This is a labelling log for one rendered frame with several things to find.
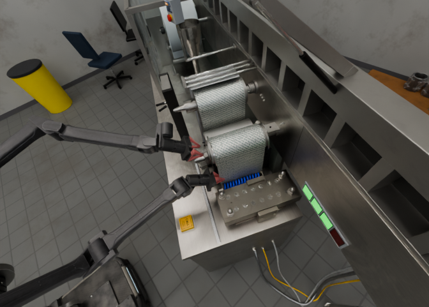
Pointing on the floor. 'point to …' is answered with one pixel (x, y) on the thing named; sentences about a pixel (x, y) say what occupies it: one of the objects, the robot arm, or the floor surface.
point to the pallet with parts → (407, 87)
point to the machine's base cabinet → (244, 247)
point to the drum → (40, 85)
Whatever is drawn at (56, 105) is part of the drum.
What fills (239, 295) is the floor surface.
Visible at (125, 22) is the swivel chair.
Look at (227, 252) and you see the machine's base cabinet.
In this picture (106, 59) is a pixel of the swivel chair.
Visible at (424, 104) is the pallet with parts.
